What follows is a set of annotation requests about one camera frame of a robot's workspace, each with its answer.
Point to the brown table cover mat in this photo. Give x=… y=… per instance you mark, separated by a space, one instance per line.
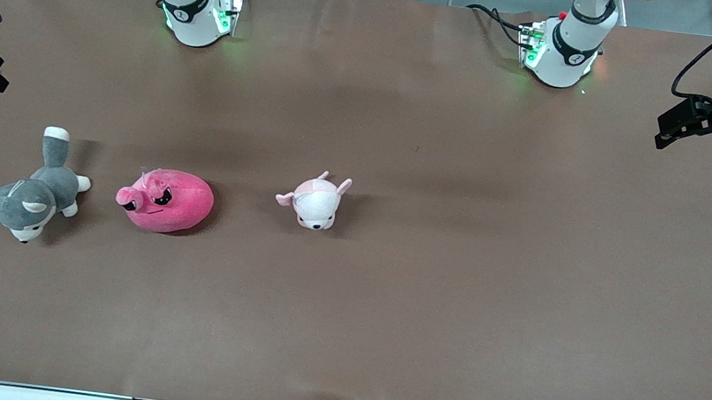
x=339 y=334

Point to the pale pink plush dog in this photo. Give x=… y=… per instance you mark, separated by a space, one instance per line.
x=318 y=205

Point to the grey husky plush toy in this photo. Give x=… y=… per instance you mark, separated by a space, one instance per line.
x=45 y=189

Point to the hot pink round plush toy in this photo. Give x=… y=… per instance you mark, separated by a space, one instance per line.
x=182 y=202

